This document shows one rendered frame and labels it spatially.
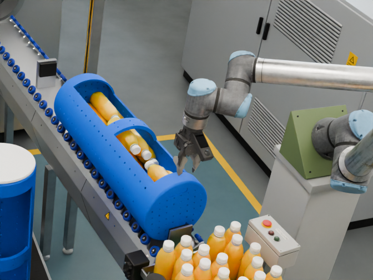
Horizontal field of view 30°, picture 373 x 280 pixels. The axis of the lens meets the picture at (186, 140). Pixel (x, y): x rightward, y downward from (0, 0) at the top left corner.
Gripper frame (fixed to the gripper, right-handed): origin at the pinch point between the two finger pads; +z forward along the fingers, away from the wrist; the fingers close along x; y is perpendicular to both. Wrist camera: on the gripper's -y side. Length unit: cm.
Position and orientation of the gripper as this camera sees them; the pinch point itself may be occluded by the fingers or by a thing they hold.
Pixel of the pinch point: (187, 172)
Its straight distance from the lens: 258.5
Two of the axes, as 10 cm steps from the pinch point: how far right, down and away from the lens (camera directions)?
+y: -5.2, -5.4, 6.6
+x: -8.4, 1.6, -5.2
